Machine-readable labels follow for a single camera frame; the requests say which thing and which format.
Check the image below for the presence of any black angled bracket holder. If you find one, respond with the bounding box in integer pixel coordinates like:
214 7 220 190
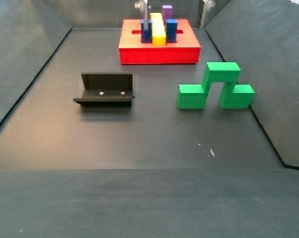
73 73 133 105

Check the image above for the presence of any yellow long block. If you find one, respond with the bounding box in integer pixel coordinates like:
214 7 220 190
149 13 166 46

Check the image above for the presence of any green stepped bridge block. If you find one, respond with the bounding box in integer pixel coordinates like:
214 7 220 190
176 62 254 110

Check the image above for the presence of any blue bridge block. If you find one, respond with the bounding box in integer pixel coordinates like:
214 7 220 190
140 19 178 44

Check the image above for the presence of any purple bridge block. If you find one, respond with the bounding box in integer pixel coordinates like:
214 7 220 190
161 5 173 20

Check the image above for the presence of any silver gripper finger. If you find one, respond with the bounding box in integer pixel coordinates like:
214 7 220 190
134 0 149 21

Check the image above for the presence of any red base board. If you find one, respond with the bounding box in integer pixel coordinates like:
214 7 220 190
118 19 201 65

